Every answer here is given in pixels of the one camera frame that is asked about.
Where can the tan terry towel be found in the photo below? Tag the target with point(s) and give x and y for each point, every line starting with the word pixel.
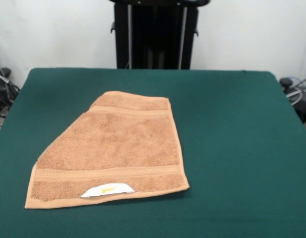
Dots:
pixel 113 148

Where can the black vertical column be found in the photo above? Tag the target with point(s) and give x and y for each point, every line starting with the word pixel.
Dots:
pixel 155 37

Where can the dark green table cloth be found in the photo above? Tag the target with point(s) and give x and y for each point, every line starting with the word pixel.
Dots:
pixel 217 173

